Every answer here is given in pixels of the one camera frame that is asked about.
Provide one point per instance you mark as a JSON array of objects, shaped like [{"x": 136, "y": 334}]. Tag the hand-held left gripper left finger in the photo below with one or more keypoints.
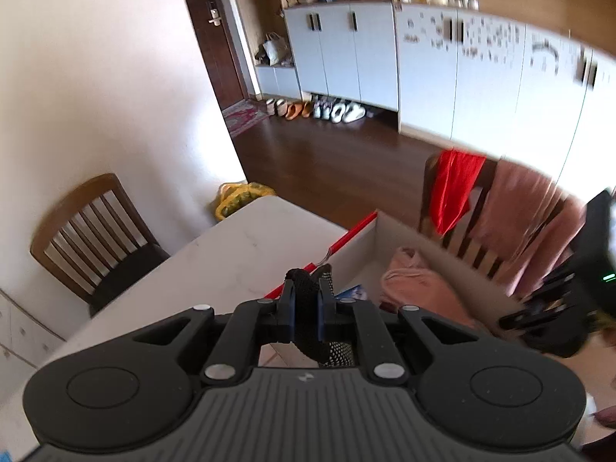
[{"x": 288, "y": 308}]

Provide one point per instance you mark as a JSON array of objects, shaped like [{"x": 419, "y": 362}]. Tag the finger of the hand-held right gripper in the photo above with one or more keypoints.
[
  {"x": 558, "y": 281},
  {"x": 524, "y": 320}
]

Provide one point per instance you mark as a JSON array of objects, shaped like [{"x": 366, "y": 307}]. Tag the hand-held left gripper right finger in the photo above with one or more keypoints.
[{"x": 321, "y": 313}]

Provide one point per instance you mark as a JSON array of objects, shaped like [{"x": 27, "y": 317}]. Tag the blue printed packet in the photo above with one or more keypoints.
[{"x": 353, "y": 292}]

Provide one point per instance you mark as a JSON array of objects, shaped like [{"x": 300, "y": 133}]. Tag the red cardboard box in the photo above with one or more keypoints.
[{"x": 365, "y": 260}]

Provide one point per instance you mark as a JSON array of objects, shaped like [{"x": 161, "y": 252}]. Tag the pink cloth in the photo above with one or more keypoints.
[{"x": 418, "y": 284}]

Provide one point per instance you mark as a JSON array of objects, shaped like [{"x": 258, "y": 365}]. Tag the pink towel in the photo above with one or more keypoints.
[{"x": 519, "y": 216}]

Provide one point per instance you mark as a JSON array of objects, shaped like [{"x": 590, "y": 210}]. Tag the yellow bag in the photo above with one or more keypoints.
[{"x": 236, "y": 199}]

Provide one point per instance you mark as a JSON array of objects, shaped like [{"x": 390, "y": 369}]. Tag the red cloth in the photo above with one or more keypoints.
[{"x": 452, "y": 187}]

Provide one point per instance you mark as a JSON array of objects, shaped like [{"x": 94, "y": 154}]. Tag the wooden chair with draped cloths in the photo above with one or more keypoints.
[{"x": 426, "y": 202}]

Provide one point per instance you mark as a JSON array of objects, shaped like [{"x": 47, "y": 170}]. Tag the patterned door rug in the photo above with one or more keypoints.
[{"x": 243, "y": 118}]

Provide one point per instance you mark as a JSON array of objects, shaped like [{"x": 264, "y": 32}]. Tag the row of shoes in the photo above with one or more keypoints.
[{"x": 332, "y": 110}]

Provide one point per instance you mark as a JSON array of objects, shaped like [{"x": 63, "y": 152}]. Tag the wooden slatted chair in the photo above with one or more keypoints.
[{"x": 96, "y": 187}]

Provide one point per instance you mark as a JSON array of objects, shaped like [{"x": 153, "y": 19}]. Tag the white tote bag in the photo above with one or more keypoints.
[{"x": 276, "y": 50}]

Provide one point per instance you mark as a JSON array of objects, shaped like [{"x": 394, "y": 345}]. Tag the dark brown door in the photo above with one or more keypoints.
[{"x": 216, "y": 57}]

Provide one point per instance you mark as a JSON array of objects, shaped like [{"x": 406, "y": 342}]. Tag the white cabinet row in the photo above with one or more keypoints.
[{"x": 375, "y": 57}]

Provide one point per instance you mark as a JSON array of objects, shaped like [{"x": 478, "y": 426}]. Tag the white drawer unit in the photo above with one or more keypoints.
[{"x": 24, "y": 341}]

